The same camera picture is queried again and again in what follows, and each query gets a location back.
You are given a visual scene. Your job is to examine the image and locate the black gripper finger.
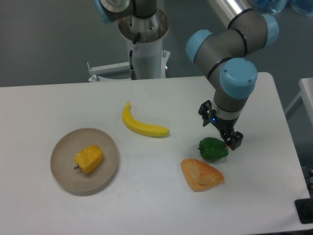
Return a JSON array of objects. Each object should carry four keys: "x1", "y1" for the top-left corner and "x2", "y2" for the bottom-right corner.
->
[
  {"x1": 198, "y1": 100, "x2": 212, "y2": 127},
  {"x1": 220, "y1": 130, "x2": 244, "y2": 150}
]

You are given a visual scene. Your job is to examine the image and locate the beige round plate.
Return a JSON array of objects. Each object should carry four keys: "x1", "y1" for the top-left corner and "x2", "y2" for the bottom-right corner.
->
[{"x1": 50, "y1": 128, "x2": 119, "y2": 196}]

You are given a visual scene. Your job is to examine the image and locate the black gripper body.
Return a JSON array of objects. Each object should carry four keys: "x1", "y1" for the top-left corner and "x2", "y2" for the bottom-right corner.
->
[{"x1": 210, "y1": 107, "x2": 239, "y2": 137}]

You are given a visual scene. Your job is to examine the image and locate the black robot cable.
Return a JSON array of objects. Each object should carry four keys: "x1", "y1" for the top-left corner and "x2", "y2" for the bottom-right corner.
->
[{"x1": 129, "y1": 32, "x2": 141, "y2": 80}]

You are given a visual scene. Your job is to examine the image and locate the green toy pepper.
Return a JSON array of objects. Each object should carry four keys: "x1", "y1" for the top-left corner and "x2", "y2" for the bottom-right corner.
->
[{"x1": 198, "y1": 137, "x2": 229, "y2": 161}]

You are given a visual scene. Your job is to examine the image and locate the black device at edge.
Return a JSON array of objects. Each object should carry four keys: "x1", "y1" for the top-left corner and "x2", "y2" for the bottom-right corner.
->
[{"x1": 294, "y1": 198, "x2": 313, "y2": 224}]

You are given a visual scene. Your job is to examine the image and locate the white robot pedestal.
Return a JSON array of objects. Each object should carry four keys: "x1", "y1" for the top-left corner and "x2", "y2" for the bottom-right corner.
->
[{"x1": 88, "y1": 8, "x2": 171, "y2": 82}]

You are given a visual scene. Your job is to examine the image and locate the yellow toy banana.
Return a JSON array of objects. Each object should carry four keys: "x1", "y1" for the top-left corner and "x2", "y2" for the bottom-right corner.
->
[{"x1": 122, "y1": 101, "x2": 170, "y2": 138}]

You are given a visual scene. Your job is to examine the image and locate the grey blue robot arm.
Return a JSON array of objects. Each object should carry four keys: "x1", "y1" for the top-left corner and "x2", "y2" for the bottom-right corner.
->
[{"x1": 95, "y1": 0, "x2": 279, "y2": 149}]

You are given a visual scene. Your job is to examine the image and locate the yellow toy pepper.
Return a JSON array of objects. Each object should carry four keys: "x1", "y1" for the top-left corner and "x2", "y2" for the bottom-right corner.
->
[{"x1": 73, "y1": 145, "x2": 104, "y2": 174}]

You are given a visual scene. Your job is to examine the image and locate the white side table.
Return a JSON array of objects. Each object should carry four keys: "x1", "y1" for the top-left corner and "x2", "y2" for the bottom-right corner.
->
[{"x1": 284, "y1": 78, "x2": 313, "y2": 118}]

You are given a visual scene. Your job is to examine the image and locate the orange toy pastry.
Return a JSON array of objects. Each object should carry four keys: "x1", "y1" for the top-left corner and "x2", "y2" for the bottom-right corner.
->
[{"x1": 180, "y1": 158, "x2": 225, "y2": 192}]

